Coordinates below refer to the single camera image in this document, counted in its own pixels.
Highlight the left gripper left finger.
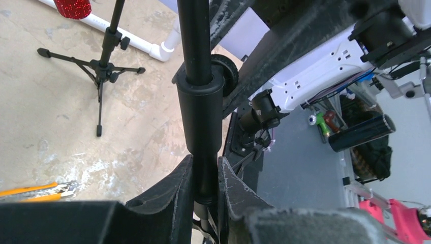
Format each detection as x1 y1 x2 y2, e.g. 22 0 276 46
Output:
1 155 193 243

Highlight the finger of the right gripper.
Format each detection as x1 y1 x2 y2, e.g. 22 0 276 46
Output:
220 0 402 118
209 0 255 50

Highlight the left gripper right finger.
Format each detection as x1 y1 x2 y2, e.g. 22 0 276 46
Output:
218 157 387 243

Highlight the black tripod mic stand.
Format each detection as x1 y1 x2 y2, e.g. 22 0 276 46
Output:
175 1 225 243

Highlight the black tripod shockmount stand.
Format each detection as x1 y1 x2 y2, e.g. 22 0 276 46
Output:
37 0 145 137

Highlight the red glitter microphone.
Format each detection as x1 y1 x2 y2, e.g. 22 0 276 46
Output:
53 0 92 20

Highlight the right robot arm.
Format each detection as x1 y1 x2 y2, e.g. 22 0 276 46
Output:
210 1 430 127

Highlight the green toy tool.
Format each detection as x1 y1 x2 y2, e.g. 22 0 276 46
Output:
309 112 331 138

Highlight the yellow utility knife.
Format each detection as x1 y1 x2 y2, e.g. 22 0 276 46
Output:
1 181 78 203

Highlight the black cylinder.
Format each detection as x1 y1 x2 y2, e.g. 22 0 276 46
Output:
328 114 396 152

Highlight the pink object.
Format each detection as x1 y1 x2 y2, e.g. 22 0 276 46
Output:
359 199 430 243

